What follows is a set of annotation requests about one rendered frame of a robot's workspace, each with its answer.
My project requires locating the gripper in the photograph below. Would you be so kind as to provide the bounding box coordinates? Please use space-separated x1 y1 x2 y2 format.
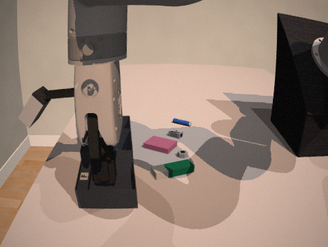
68 53 127 184

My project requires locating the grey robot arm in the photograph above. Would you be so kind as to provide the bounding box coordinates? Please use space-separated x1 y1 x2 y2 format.
18 0 328 128

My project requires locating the green and white eraser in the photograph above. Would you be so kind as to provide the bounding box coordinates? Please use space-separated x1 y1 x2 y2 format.
151 159 194 180

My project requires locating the dark grey rack of bins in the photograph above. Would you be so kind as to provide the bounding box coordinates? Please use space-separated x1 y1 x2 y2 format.
75 116 138 209

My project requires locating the flat red rectangular block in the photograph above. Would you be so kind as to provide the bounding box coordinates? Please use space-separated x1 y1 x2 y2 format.
143 136 177 154

